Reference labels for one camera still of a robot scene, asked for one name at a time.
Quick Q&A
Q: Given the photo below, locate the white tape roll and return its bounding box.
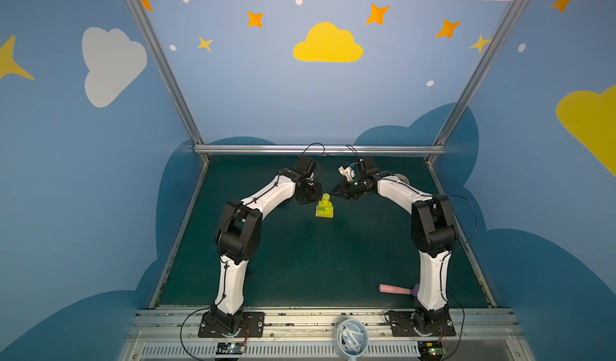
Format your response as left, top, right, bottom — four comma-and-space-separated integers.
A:
395, 173, 410, 185

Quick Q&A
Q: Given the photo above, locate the right green circuit board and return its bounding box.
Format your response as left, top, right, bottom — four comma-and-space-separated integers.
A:
417, 342, 446, 361

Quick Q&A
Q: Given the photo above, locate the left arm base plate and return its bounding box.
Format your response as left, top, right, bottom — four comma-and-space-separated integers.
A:
197, 311, 265, 338

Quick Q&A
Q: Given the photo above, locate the aluminium frame rear bar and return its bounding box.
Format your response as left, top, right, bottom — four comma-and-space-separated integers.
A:
193, 143, 446, 157

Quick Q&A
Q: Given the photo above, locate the aluminium frame right post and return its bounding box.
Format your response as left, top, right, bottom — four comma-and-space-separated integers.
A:
426, 0, 530, 167

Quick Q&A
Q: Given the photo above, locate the aluminium frame post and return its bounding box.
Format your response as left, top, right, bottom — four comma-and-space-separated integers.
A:
426, 0, 530, 167
125, 0, 210, 165

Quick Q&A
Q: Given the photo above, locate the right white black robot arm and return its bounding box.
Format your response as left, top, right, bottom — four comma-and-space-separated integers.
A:
330, 157, 458, 335

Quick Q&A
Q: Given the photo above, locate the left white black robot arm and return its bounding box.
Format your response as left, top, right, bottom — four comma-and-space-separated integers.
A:
207, 155, 322, 335

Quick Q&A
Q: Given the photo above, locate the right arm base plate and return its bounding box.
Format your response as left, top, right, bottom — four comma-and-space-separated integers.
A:
385, 311, 457, 337

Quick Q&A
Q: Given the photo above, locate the left green circuit board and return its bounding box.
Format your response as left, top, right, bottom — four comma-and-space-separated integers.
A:
215, 343, 246, 356

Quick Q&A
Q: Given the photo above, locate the round bowl with white pieces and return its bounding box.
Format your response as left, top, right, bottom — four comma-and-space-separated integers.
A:
333, 319, 369, 360

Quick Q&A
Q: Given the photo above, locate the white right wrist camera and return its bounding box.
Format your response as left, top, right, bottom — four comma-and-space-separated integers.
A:
338, 166, 356, 181

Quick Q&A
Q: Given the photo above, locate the green circuit board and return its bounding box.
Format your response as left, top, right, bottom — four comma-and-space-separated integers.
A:
215, 343, 246, 356
417, 342, 446, 361

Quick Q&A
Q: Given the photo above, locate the pink purple brush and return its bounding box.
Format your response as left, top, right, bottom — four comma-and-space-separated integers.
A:
379, 283, 420, 297

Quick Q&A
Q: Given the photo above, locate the aluminium front rail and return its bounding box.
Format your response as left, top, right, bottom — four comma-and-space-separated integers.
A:
119, 307, 534, 360

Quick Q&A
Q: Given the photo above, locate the aluminium frame left post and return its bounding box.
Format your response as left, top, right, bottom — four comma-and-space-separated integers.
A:
125, 0, 210, 165

